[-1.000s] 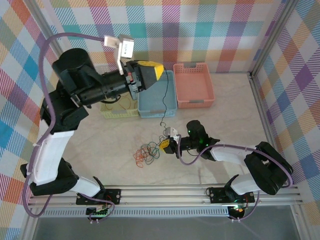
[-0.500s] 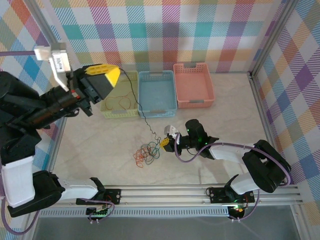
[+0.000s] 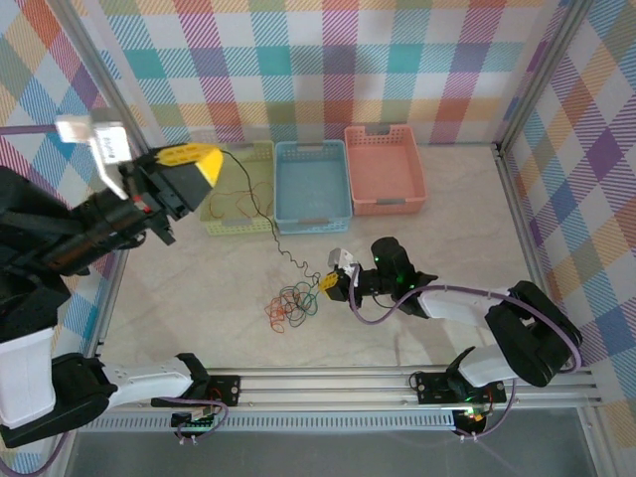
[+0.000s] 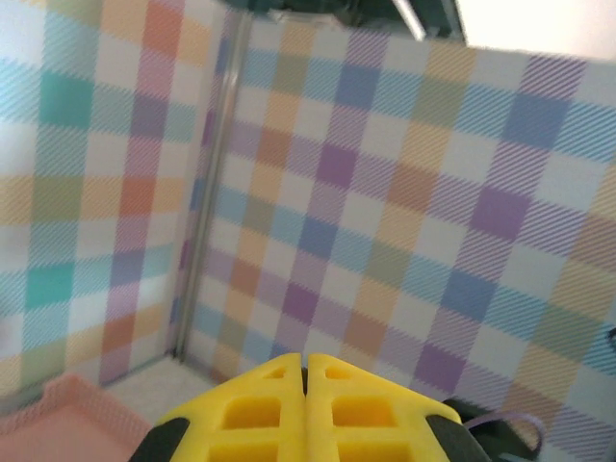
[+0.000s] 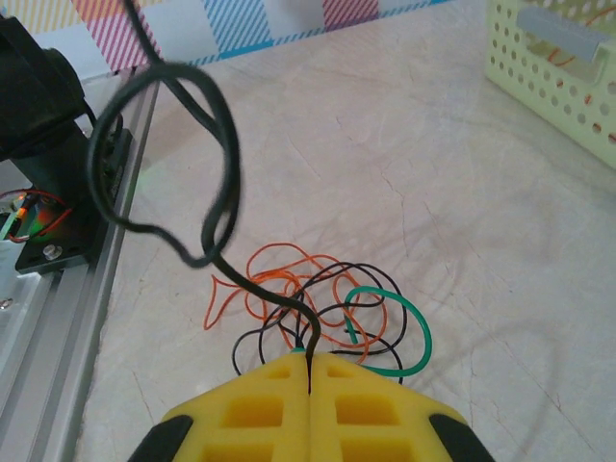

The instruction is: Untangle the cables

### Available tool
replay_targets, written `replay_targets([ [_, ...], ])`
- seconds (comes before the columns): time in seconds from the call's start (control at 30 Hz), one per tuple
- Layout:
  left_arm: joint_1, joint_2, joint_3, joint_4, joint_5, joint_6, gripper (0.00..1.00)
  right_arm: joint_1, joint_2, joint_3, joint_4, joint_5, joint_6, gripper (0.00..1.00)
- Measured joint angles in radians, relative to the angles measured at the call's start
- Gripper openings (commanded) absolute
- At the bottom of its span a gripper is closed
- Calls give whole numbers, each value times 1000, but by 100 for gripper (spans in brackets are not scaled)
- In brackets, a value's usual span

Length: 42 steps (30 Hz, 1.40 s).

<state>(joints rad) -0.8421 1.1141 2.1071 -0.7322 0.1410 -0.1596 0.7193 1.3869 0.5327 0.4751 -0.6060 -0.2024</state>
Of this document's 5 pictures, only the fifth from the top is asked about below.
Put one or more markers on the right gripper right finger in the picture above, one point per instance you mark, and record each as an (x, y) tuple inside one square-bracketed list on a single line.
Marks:
[(370, 414)]

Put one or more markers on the green perforated plastic basket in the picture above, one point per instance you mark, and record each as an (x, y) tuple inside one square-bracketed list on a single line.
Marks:
[(539, 82)]

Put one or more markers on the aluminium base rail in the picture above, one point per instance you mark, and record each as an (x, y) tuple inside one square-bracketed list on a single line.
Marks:
[(58, 346)]

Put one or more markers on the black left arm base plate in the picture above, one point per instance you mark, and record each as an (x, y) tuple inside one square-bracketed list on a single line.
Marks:
[(77, 231)]

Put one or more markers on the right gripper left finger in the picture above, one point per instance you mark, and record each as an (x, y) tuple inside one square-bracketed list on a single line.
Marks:
[(255, 414)]

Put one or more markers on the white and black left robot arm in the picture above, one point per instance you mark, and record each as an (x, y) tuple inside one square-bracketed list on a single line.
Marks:
[(33, 96)]

